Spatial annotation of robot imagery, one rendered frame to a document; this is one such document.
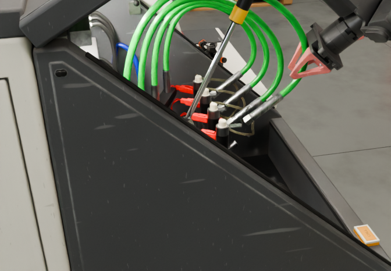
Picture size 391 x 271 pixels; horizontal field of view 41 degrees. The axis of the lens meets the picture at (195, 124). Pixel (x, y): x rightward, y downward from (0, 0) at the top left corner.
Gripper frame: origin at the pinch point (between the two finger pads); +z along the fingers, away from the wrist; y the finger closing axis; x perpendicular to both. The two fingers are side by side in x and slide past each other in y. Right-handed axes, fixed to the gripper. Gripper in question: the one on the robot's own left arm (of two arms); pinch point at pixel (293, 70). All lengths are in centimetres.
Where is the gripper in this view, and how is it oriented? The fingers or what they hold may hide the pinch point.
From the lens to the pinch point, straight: 112.4
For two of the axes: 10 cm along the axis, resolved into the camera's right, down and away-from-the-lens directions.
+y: -0.1, 6.6, -7.5
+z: -6.8, 5.5, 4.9
